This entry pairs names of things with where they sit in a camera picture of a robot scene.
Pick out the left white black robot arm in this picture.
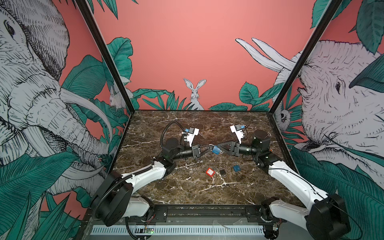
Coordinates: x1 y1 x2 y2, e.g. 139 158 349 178
91 138 214 227

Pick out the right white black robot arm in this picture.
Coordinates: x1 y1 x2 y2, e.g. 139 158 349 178
213 130 351 240

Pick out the blue padlock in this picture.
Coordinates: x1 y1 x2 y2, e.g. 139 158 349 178
212 146 221 155
233 165 241 172

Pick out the red safety padlock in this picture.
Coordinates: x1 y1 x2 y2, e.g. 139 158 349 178
206 168 216 178

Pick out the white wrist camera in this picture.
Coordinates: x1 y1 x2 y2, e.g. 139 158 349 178
184 128 199 147
230 124 245 144

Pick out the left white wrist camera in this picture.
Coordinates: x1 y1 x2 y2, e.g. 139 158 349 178
184 128 199 147

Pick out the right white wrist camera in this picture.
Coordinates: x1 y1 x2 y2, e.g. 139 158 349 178
230 124 245 144

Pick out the left black corrugated cable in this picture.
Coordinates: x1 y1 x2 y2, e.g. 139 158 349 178
159 120 185 148

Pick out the left black frame post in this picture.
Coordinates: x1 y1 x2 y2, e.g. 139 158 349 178
76 0 135 114

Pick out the white slotted cable duct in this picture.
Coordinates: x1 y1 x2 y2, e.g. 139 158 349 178
91 225 264 236

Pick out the black mounting rail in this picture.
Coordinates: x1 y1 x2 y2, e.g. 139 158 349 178
86 204 301 224

